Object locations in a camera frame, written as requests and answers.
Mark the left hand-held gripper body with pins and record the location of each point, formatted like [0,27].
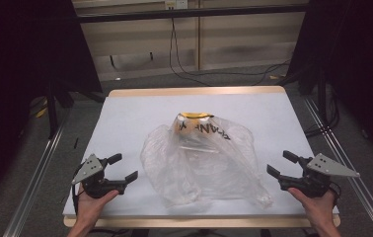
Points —
[89,169]

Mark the clear plastic bag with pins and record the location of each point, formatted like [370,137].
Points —
[204,164]

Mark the white table mat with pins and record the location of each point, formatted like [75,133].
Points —
[122,125]

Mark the white wall power outlet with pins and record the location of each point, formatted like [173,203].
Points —
[176,4]

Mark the person's left hand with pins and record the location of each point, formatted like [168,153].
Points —
[92,207]

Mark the person's right hand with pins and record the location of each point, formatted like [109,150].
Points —
[317,207]

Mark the black horizontal metal bar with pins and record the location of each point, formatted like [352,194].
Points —
[191,13]

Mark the yellow floor tape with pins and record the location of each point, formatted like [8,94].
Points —
[41,112]

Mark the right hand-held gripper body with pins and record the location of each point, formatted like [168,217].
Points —
[319,177]

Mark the black curtain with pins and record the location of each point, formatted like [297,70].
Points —
[16,82]
[358,65]

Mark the silver metal floor rail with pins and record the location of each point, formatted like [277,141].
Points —
[33,184]
[352,171]

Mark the black metal stand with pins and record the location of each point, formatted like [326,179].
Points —
[53,112]
[321,98]

